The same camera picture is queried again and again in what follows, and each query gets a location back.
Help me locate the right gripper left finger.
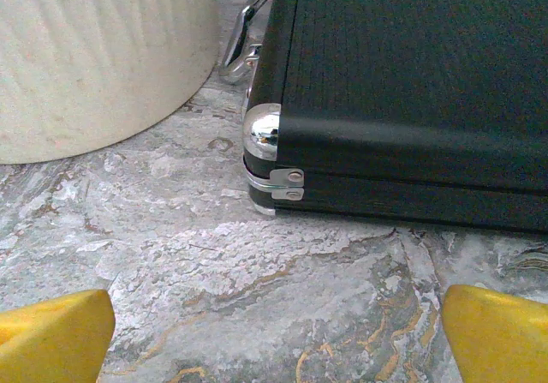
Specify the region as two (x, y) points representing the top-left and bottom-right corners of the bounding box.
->
(0, 289), (116, 383)

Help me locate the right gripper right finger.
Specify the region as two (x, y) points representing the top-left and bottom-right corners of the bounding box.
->
(440, 284), (548, 383)

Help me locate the white ribbed plastic bin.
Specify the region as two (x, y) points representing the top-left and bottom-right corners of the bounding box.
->
(0, 0), (222, 165)

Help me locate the black case with chrome corners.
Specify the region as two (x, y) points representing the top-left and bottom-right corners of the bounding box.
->
(217, 0), (548, 235)

